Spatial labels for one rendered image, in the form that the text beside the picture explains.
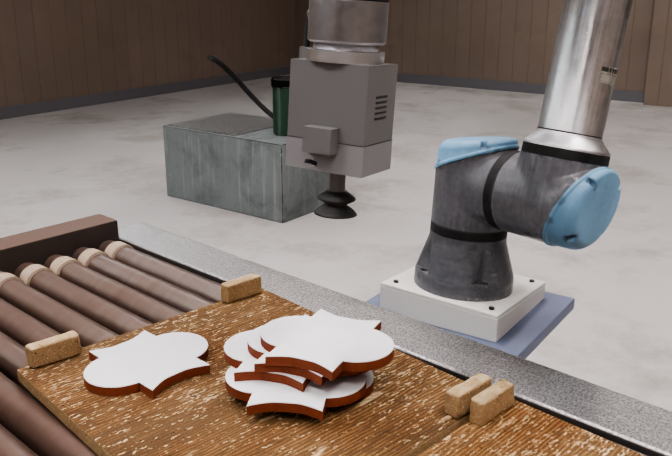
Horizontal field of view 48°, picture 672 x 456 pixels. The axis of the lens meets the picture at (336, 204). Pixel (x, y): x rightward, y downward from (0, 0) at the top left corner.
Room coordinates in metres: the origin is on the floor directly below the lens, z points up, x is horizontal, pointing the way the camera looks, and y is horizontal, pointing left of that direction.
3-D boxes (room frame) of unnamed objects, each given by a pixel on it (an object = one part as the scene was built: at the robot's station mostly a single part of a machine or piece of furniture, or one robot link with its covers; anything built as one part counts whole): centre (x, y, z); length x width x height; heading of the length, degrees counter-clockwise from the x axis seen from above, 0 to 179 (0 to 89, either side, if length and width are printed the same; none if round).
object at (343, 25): (0.74, -0.01, 1.32); 0.08 x 0.08 x 0.05
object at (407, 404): (0.75, 0.09, 0.93); 0.41 x 0.35 x 0.02; 43
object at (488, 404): (0.68, -0.16, 0.95); 0.06 x 0.02 x 0.03; 135
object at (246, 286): (0.98, 0.13, 0.95); 0.06 x 0.02 x 0.03; 133
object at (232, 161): (4.68, 0.58, 0.48); 1.00 x 0.80 x 0.96; 53
